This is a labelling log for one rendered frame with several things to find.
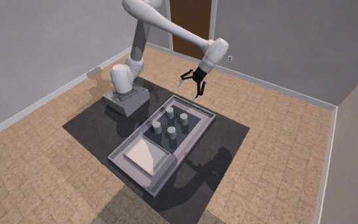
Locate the clear glass cylinder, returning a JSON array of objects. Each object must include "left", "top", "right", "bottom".
[
  {"left": 167, "top": 126, "right": 176, "bottom": 139},
  {"left": 180, "top": 113, "right": 187, "bottom": 126},
  {"left": 166, "top": 107, "right": 174, "bottom": 119},
  {"left": 153, "top": 121, "right": 162, "bottom": 134}
]

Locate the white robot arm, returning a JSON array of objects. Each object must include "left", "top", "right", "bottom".
[{"left": 111, "top": 0, "right": 229, "bottom": 102}]

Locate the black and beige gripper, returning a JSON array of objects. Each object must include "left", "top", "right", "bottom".
[{"left": 177, "top": 67, "right": 207, "bottom": 102}]

